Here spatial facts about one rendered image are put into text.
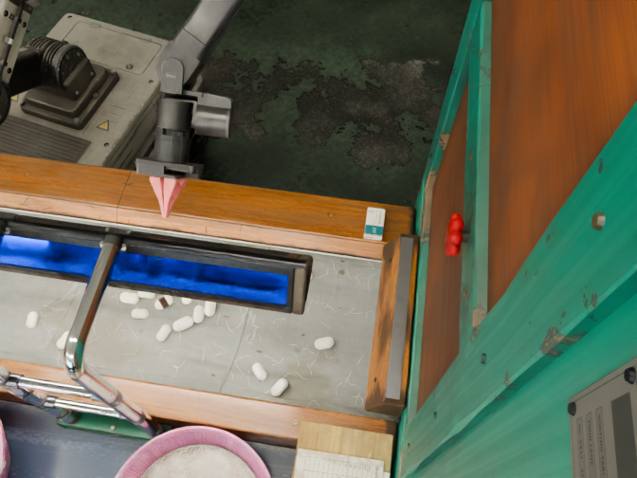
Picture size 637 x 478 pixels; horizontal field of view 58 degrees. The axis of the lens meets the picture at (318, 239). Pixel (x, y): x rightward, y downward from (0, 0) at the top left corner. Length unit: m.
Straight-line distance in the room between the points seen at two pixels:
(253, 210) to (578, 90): 0.84
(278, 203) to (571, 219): 0.88
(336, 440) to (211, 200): 0.52
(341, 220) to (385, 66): 1.44
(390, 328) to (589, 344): 0.65
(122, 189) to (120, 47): 0.80
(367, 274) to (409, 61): 1.55
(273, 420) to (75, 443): 0.36
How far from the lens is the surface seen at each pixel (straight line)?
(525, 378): 0.37
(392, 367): 0.91
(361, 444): 0.96
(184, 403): 1.01
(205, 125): 1.00
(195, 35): 0.99
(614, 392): 0.27
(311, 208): 1.13
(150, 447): 1.01
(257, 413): 0.99
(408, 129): 2.27
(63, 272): 0.81
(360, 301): 1.07
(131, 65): 1.87
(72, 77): 1.73
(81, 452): 1.14
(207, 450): 1.02
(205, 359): 1.05
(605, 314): 0.28
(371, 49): 2.55
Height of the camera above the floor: 1.72
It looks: 61 degrees down
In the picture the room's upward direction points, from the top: straight up
